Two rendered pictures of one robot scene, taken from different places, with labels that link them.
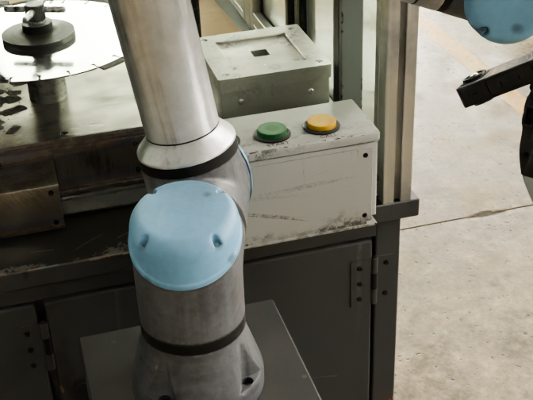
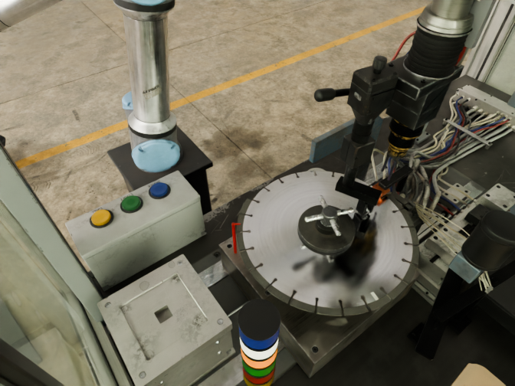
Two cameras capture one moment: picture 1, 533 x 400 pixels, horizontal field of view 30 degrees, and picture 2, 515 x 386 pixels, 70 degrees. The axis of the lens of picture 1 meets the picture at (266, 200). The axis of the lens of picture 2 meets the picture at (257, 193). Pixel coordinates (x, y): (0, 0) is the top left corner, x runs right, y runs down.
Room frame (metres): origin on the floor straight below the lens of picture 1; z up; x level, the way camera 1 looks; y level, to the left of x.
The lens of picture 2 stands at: (1.81, 0.05, 1.54)
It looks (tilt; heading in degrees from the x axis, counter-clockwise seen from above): 48 degrees down; 158
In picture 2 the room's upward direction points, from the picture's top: straight up
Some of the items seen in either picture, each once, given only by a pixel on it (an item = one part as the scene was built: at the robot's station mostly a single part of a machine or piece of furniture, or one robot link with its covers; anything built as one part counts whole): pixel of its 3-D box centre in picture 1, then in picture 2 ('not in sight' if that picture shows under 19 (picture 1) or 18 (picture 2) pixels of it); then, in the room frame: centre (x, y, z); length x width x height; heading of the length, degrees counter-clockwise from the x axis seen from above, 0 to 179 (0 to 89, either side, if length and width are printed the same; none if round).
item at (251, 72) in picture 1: (262, 94); (170, 330); (1.48, 0.00, 0.82); 0.18 x 0.18 x 0.15; 15
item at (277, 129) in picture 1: (272, 134); (131, 204); (1.19, -0.01, 0.90); 0.04 x 0.04 x 0.02
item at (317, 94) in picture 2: not in sight; (342, 96); (1.39, 0.36, 1.21); 0.08 x 0.06 x 0.03; 105
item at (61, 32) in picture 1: (37, 29); (326, 225); (1.45, 0.34, 0.96); 0.11 x 0.11 x 0.03
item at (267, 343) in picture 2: not in sight; (259, 324); (1.65, 0.11, 1.14); 0.05 x 0.04 x 0.03; 15
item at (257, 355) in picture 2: not in sight; (259, 335); (1.65, 0.11, 1.11); 0.05 x 0.04 x 0.03; 15
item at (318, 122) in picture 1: (321, 126); (101, 219); (1.21, -0.08, 0.90); 0.04 x 0.04 x 0.02
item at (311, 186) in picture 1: (270, 178); (142, 228); (1.21, -0.01, 0.82); 0.28 x 0.11 x 0.15; 105
